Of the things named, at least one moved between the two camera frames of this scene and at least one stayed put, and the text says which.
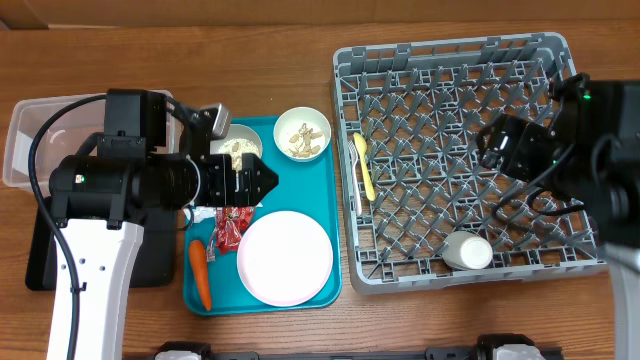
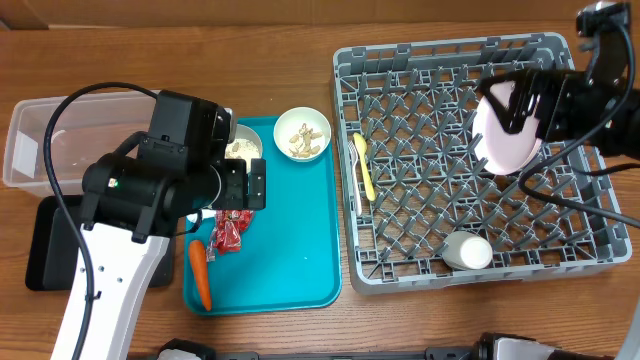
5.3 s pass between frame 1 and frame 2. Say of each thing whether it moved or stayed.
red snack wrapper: stayed
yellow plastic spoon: stayed
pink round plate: moved
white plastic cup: stayed
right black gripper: moved
